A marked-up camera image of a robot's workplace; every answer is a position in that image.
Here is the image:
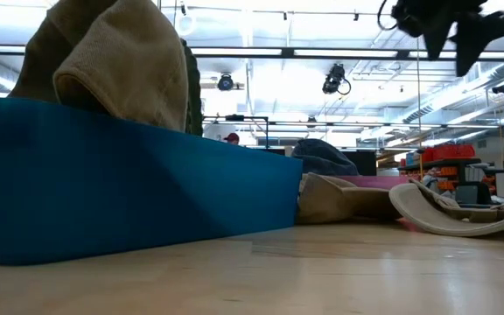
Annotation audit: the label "black overhead rig bar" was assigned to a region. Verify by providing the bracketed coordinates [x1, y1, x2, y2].
[0, 43, 504, 61]

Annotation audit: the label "green cactus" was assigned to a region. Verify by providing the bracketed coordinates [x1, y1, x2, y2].
[180, 38, 204, 137]

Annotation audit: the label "tan cotton hat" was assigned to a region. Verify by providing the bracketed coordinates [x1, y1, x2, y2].
[295, 171, 404, 226]
[388, 178, 504, 238]
[9, 0, 191, 133]

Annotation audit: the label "red plastic tray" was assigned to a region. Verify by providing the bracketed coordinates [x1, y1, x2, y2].
[337, 175, 412, 191]

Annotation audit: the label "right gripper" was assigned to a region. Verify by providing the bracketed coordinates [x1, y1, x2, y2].
[391, 0, 504, 78]

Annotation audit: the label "blue denim hat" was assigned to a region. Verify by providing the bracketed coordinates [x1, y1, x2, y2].
[290, 138, 361, 178]

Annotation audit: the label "black overhead camera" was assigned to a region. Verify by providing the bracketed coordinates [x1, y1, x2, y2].
[321, 63, 353, 95]

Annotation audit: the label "black storage shelf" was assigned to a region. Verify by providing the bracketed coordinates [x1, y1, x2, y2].
[398, 157, 504, 207]

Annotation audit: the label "red storage crates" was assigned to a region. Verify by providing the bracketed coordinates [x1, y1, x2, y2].
[422, 143, 477, 162]

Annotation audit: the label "black monitor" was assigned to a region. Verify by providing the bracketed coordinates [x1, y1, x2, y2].
[340, 150, 378, 177]

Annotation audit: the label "blue plastic bin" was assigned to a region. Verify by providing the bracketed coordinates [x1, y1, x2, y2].
[0, 96, 305, 267]

